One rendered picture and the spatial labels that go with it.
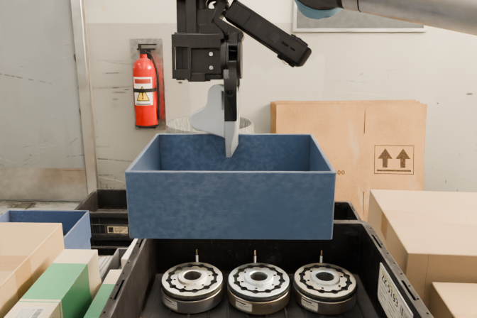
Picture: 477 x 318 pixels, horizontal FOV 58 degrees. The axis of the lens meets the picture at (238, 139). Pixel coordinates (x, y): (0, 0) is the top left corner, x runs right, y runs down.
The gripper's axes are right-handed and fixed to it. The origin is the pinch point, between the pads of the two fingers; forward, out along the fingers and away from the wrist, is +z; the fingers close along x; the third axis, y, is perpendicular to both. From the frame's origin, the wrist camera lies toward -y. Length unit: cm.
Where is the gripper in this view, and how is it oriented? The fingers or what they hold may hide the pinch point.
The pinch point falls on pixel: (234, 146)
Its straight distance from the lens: 55.0
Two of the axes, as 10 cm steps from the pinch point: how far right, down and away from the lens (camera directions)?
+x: -0.5, 1.5, -9.9
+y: -10.0, -0.1, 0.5
